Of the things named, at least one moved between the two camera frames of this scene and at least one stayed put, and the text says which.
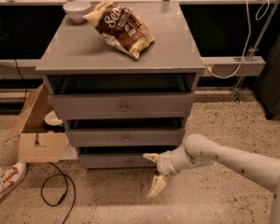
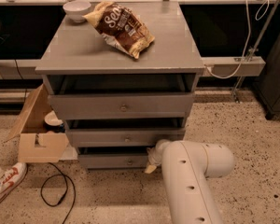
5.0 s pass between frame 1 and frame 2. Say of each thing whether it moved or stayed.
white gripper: moved
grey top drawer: stayed
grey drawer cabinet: stayed
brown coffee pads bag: stayed
